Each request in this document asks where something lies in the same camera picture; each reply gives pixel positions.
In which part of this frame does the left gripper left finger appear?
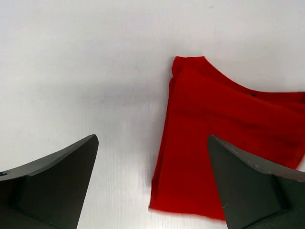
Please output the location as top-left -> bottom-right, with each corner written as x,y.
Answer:
0,135 -> 99,229

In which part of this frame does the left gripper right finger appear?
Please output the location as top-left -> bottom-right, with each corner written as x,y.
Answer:
207,135 -> 305,229

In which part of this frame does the red t shirt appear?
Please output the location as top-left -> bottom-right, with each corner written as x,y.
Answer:
149,57 -> 305,220

